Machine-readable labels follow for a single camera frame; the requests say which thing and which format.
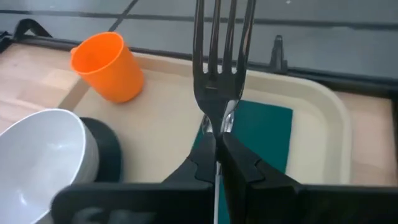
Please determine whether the black frame clamp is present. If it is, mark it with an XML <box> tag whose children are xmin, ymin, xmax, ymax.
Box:
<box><xmin>12</xmin><ymin>17</ymin><xmax>53</xmax><ymax>40</ymax></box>
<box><xmin>269</xmin><ymin>34</ymin><xmax>289</xmax><ymax>75</ymax></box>

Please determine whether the beige plastic tray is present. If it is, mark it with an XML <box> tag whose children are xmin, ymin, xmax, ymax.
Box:
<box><xmin>57</xmin><ymin>51</ymin><xmax>353</xmax><ymax>186</ymax></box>

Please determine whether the white bowl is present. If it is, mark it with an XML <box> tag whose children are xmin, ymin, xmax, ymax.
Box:
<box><xmin>0</xmin><ymin>108</ymin><xmax>101</xmax><ymax>224</ymax></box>

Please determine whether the dark green napkin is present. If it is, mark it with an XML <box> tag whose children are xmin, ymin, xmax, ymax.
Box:
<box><xmin>191</xmin><ymin>98</ymin><xmax>294</xmax><ymax>224</ymax></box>

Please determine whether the dark teal plate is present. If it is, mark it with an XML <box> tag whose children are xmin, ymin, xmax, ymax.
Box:
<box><xmin>78</xmin><ymin>116</ymin><xmax>123</xmax><ymax>184</ymax></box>

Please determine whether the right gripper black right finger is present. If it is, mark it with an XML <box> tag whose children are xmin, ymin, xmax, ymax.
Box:
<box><xmin>217</xmin><ymin>132</ymin><xmax>398</xmax><ymax>224</ymax></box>

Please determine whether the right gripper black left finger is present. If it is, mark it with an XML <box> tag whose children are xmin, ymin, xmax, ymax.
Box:
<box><xmin>51</xmin><ymin>132</ymin><xmax>218</xmax><ymax>224</ymax></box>

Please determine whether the orange plastic cup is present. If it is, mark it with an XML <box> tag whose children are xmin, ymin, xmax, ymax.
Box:
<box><xmin>69</xmin><ymin>31</ymin><xmax>146</xmax><ymax>105</ymax></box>

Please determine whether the steel fork orange handle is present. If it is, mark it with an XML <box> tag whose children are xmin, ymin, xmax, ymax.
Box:
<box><xmin>192</xmin><ymin>0</ymin><xmax>257</xmax><ymax>224</ymax></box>

